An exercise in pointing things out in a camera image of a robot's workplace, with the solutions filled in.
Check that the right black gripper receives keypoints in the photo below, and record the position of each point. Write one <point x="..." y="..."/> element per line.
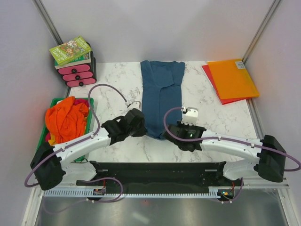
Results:
<point x="180" y="125"/>

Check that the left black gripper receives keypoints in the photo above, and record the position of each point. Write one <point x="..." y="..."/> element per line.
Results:
<point x="142" y="131"/>

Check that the blue polo shirt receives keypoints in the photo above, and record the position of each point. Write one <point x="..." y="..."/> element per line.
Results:
<point x="161" y="92"/>

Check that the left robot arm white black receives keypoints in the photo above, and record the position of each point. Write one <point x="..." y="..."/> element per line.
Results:
<point x="49" y="161"/>

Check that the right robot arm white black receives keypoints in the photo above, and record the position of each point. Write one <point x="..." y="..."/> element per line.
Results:
<point x="264" y="158"/>

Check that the red plastic folder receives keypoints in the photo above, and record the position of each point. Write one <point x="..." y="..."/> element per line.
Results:
<point x="222" y="101"/>

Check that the orange shirt in bin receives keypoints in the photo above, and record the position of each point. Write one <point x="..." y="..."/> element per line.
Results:
<point x="65" y="120"/>

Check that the black pink drawer organizer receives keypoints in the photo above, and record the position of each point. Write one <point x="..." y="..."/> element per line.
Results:
<point x="79" y="75"/>

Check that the orange plastic folder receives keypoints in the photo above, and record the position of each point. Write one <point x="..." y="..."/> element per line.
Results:
<point x="232" y="79"/>

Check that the dark green book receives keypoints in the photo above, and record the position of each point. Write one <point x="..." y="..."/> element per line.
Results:
<point x="84" y="59"/>

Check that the yellow shirt in bin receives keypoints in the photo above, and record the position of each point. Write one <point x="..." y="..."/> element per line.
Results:
<point x="52" y="140"/>

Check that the light green book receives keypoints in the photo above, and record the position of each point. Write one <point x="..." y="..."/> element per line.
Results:
<point x="70" y="50"/>

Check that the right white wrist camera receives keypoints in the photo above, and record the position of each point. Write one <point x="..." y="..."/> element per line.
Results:
<point x="189" y="115"/>

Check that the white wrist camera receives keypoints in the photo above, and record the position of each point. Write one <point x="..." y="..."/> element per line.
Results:
<point x="189" y="115"/>
<point x="134" y="104"/>

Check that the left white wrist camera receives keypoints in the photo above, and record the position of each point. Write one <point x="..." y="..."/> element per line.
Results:
<point x="134" y="104"/>

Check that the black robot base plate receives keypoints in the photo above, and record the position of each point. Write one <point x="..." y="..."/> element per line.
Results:
<point x="160" y="178"/>

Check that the grey slotted cable duct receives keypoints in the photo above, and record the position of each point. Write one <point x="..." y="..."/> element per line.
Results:
<point x="99" y="192"/>

